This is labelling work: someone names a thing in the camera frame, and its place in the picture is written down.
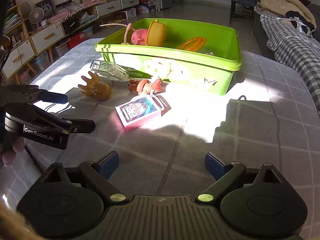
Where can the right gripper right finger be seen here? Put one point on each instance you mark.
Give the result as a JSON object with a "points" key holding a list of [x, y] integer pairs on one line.
{"points": [[226, 175]]}

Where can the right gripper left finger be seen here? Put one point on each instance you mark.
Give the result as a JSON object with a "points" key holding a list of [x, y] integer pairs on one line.
{"points": [[97, 174]]}

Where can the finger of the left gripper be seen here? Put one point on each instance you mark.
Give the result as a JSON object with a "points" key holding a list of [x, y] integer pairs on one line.
{"points": [[32, 94], [75, 126]]}

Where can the amber hand-shaped toy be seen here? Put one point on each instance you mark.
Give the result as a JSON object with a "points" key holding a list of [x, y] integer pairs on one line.
{"points": [[95, 87]]}

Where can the pink card box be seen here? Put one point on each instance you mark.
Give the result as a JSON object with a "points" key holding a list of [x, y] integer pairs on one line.
{"points": [[139, 110]]}

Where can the clear plastic tray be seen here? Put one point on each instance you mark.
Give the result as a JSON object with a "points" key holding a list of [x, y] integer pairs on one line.
{"points": [[109, 69]]}

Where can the small orange figurine toy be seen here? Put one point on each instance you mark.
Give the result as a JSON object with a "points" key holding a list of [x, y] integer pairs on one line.
{"points": [[145, 86]]}

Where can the pink pig toy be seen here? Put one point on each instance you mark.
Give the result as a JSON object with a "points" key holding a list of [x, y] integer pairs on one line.
{"points": [[138, 37]]}

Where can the yellow plastic cup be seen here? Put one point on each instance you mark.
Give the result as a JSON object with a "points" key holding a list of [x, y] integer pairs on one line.
{"points": [[156, 34]]}

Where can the orange ridged toy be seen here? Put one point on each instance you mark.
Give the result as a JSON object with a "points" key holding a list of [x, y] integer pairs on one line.
{"points": [[194, 44]]}

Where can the person's hand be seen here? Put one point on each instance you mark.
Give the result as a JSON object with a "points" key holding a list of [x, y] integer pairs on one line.
{"points": [[9, 156]]}

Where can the white drawer cabinet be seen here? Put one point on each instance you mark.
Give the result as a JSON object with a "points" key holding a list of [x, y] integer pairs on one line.
{"points": [[29, 45]]}

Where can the grey grid tablecloth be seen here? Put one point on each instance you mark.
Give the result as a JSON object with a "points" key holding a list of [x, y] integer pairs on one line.
{"points": [[267, 116]]}

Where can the small white desk fan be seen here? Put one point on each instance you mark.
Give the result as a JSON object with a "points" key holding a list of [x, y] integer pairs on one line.
{"points": [[36, 16]]}

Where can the green plastic storage box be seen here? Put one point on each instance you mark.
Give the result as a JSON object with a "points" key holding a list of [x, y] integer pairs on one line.
{"points": [[210, 69]]}

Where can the plaid sofa cover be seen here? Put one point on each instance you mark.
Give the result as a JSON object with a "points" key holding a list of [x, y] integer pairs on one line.
{"points": [[293, 49]]}

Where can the dark grey sofa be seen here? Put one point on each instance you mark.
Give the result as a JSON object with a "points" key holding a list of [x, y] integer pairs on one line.
{"points": [[261, 36]]}

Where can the beige folded blanket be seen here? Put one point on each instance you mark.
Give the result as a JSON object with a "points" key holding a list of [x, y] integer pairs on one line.
{"points": [[290, 9]]}

